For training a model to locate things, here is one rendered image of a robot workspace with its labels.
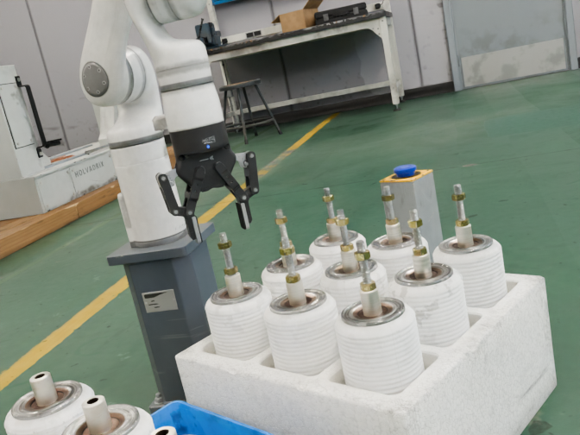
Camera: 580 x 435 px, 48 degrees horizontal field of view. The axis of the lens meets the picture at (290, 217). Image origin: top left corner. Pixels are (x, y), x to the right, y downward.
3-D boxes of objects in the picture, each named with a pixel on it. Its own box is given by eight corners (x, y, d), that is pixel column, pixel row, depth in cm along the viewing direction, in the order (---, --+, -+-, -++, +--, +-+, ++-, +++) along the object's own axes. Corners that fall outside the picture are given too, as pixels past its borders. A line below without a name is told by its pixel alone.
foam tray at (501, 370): (202, 463, 98) (173, 355, 94) (352, 347, 125) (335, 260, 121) (430, 557, 71) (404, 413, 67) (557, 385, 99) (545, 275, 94)
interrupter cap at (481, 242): (503, 239, 92) (502, 235, 92) (475, 258, 88) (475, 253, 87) (457, 236, 98) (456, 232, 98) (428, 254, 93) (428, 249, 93)
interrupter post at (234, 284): (226, 300, 91) (221, 278, 91) (230, 293, 94) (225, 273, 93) (242, 298, 91) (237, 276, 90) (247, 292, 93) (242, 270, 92)
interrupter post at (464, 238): (477, 244, 93) (474, 223, 92) (469, 250, 91) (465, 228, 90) (463, 243, 94) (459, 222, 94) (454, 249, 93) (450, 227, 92)
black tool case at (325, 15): (318, 27, 548) (315, 15, 546) (367, 16, 543) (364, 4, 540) (316, 26, 516) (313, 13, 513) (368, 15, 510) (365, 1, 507)
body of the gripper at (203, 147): (170, 128, 82) (187, 199, 84) (233, 113, 84) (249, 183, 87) (159, 127, 89) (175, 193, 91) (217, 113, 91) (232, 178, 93)
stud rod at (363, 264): (375, 299, 76) (364, 239, 74) (374, 303, 75) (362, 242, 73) (368, 299, 76) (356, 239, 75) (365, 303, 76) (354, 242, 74)
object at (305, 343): (275, 431, 89) (248, 310, 85) (326, 399, 95) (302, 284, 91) (321, 455, 82) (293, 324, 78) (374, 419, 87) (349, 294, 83)
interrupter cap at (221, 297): (204, 310, 89) (203, 305, 89) (218, 289, 97) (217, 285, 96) (256, 303, 88) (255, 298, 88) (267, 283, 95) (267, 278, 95)
